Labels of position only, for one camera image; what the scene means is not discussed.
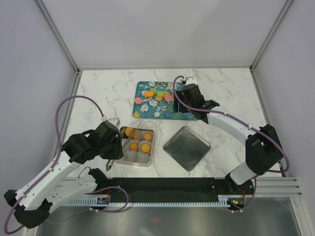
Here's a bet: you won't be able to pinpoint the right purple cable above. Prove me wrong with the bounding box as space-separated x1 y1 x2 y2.
172 75 290 174

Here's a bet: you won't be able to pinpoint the white cable duct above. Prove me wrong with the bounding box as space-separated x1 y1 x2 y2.
63 195 244 207

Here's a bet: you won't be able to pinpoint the orange flower cookie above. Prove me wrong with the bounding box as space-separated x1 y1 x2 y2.
144 91 154 98

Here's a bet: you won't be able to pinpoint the green cookie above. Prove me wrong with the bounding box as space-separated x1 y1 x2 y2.
150 88 157 94
157 91 164 97

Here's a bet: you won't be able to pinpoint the plain round orange cookie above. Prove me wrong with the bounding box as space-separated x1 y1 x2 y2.
129 143 138 151

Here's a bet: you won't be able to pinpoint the large orange cookie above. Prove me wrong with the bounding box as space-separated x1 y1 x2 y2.
125 127 133 137

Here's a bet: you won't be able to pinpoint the green cookie right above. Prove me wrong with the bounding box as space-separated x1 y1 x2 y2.
157 91 164 97

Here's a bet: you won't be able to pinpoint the green cookie left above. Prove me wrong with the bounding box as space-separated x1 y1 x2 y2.
150 88 157 94

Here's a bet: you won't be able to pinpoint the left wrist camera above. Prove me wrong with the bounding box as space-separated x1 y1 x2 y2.
107 118 120 127

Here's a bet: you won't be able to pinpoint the square cookie tin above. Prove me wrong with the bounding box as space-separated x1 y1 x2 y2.
115 126 155 167

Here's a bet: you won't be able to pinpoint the purple cable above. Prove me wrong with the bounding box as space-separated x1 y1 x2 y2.
172 75 290 174
4 95 105 234

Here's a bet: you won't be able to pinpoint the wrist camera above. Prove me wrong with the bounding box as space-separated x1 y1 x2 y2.
107 118 120 127
181 77 197 86

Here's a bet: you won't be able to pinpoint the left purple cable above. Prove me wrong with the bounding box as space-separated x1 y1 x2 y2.
4 95 105 234

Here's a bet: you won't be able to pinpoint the metal tongs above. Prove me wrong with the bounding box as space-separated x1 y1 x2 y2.
105 128 135 171

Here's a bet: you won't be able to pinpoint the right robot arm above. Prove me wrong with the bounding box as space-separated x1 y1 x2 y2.
174 84 285 194

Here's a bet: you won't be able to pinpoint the round dotted orange cookie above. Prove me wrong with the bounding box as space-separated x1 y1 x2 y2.
140 143 151 153

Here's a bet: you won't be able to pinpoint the square metal tin lid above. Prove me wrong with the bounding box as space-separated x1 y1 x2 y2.
163 126 211 172

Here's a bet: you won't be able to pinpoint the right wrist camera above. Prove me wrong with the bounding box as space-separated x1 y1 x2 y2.
181 77 197 86

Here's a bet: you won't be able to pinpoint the teal floral tray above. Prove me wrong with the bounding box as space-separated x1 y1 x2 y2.
132 81 195 120

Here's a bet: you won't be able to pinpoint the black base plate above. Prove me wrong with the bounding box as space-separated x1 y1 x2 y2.
97 177 253 203

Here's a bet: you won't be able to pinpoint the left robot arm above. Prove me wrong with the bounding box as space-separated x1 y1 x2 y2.
4 118 123 229

